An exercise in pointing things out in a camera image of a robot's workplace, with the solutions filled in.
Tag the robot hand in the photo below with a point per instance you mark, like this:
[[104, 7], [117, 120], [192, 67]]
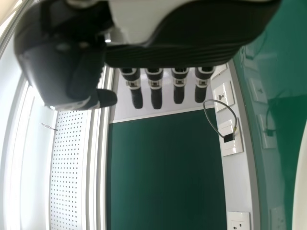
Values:
[[182, 36]]

